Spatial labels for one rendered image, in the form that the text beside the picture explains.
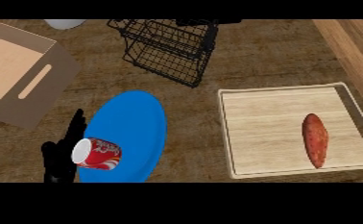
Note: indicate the light brown wooden board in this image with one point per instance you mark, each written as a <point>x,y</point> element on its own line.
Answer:
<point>344,46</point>

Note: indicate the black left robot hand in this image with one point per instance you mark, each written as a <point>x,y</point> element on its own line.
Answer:
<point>60,157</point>

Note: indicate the pale grey round vessel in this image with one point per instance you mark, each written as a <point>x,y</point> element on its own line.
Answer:
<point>66,23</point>

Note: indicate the orange-red sweet potato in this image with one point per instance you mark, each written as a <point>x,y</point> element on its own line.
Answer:
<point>316,139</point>

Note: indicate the brown wooden crate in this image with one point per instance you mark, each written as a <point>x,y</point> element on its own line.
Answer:
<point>29,74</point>

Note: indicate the pale wooden tray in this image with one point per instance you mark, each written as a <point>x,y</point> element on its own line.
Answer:
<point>274,128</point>

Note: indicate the red and white can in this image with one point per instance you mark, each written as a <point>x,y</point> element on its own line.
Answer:
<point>96,154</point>

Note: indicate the blue oval plate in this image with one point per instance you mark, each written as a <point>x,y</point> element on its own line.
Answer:
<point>130,122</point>

